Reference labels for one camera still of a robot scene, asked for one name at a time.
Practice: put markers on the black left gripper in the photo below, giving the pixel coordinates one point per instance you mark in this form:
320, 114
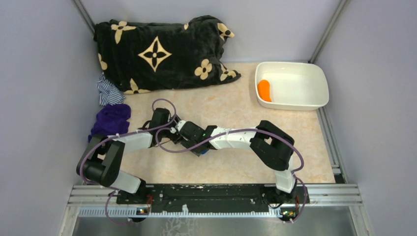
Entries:
174, 138

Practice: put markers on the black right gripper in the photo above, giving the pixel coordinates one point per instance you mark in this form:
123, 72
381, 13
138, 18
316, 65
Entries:
187, 144

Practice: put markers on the orange towel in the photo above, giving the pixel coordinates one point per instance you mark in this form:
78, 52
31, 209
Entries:
263, 87

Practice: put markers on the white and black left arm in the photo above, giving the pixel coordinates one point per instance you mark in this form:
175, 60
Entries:
101, 161

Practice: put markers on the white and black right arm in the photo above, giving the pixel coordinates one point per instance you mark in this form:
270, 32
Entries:
273, 146

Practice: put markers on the purple towel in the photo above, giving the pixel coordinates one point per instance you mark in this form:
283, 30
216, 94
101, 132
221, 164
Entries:
110, 120

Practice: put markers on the blue white striped cloth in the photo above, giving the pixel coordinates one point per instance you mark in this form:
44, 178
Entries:
109, 94

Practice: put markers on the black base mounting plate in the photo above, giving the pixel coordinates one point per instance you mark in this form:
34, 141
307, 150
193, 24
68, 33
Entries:
209, 198

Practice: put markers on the black floral blanket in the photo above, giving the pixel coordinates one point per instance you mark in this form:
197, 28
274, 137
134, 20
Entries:
143, 57

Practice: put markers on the white plastic basin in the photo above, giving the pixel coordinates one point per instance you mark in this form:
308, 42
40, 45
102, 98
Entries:
294, 86

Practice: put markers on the aluminium frame rail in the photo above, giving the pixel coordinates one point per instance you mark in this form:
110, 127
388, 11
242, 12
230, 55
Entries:
98, 201

